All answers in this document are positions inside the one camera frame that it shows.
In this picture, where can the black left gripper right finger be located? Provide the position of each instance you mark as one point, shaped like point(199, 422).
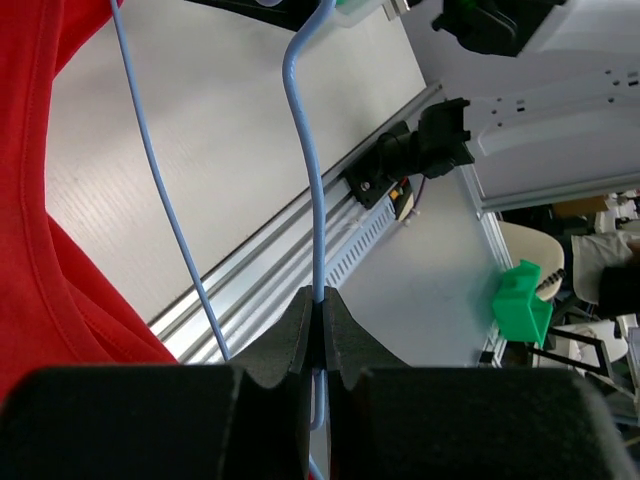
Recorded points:
point(389, 420)

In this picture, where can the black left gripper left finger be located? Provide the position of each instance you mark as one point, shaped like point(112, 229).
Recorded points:
point(245, 419)

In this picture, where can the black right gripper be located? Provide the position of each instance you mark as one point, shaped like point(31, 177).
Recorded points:
point(290, 15)

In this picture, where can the blue hanger with red top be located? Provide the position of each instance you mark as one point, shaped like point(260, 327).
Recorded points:
point(288, 71)

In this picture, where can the red tank top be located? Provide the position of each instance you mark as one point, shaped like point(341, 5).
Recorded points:
point(57, 308)

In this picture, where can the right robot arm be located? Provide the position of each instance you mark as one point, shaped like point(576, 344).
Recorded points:
point(593, 118)

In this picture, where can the white round chair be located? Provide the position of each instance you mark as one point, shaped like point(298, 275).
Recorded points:
point(539, 248)

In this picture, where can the green plastic bracket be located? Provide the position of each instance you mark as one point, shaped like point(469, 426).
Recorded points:
point(520, 314)

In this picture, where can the white slotted cable duct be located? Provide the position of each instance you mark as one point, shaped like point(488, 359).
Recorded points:
point(361, 239)

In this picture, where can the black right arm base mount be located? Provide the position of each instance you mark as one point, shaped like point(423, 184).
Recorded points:
point(385, 163)

